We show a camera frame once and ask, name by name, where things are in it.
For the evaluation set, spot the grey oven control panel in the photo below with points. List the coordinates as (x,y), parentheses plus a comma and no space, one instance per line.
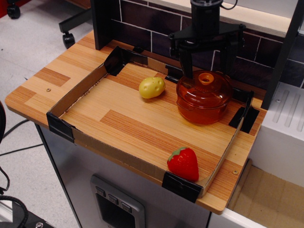
(117,209)

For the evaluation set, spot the red toy strawberry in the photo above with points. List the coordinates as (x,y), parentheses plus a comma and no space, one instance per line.
(183,163)

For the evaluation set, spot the orange transparent pot lid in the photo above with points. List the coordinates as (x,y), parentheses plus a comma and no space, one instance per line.
(206,90)

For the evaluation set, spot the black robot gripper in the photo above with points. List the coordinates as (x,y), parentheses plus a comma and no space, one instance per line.
(207,32)

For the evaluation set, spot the white toy sink unit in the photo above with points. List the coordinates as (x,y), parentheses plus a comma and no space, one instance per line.
(279,146)

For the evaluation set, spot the black vertical post left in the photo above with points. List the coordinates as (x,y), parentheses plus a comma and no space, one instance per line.
(103,11)

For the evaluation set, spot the orange transparent plastic pot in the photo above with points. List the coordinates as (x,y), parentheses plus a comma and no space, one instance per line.
(204,116)

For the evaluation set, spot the black caster wheel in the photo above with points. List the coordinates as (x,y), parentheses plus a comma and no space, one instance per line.
(13,11)

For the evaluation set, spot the black vertical post right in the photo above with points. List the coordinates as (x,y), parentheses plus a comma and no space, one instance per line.
(287,46)

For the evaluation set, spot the black office chair base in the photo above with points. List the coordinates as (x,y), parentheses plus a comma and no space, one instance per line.
(71,23)

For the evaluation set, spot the black vertical post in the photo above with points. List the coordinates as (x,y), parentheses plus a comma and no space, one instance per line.
(103,11)
(287,46)

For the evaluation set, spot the yellow toy potato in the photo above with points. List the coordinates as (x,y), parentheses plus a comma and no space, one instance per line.
(151,87)

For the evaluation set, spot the light wooden shelf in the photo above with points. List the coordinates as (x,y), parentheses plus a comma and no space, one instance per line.
(253,19)

